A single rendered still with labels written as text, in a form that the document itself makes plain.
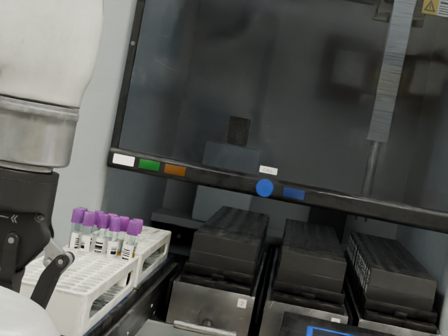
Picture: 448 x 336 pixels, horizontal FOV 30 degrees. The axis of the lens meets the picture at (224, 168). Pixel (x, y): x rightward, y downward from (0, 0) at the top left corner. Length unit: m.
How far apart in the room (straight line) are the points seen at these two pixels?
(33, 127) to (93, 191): 0.77
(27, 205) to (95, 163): 0.75
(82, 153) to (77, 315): 0.60
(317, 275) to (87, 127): 0.47
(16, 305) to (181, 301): 0.97
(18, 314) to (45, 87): 0.34
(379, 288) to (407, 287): 0.05
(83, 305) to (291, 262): 0.59
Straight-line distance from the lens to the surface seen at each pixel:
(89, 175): 1.48
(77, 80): 0.73
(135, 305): 1.17
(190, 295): 1.38
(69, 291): 0.92
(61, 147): 0.73
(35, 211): 0.73
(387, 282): 1.45
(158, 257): 1.45
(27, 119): 0.71
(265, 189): 1.40
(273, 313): 1.37
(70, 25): 0.71
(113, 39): 1.47
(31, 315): 0.40
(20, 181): 0.72
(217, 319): 1.38
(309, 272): 1.43
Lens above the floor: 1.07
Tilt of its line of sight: 3 degrees down
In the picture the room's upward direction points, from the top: 11 degrees clockwise
